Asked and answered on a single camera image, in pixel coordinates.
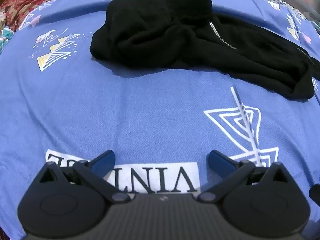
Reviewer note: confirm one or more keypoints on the teal white patterned pillow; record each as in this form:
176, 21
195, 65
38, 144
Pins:
5, 38

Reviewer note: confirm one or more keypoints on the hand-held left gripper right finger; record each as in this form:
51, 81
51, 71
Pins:
217, 159

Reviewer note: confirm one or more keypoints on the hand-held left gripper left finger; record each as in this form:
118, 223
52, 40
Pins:
105, 160

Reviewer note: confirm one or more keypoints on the blue printed bedsheet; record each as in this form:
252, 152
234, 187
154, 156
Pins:
125, 110

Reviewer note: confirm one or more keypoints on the black pants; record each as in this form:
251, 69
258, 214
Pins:
150, 35

